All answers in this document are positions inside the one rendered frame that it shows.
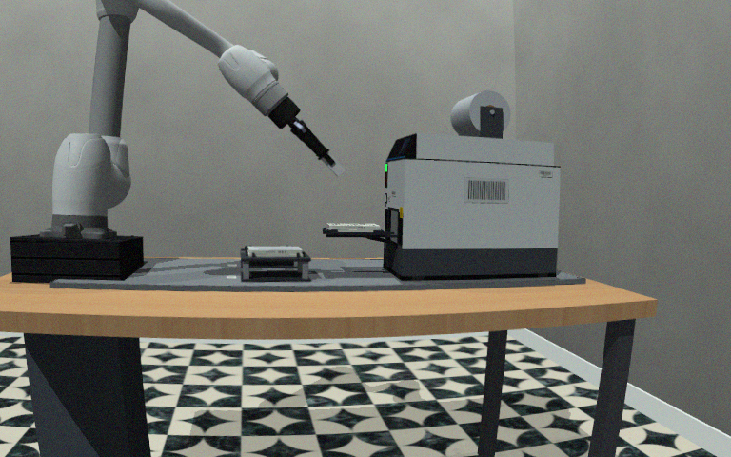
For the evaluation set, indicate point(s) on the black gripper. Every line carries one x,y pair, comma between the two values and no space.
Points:
284,114

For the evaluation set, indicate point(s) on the light grey cylindrical roll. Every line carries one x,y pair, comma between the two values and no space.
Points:
465,115

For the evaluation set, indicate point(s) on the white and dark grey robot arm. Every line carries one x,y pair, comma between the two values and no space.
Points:
83,178

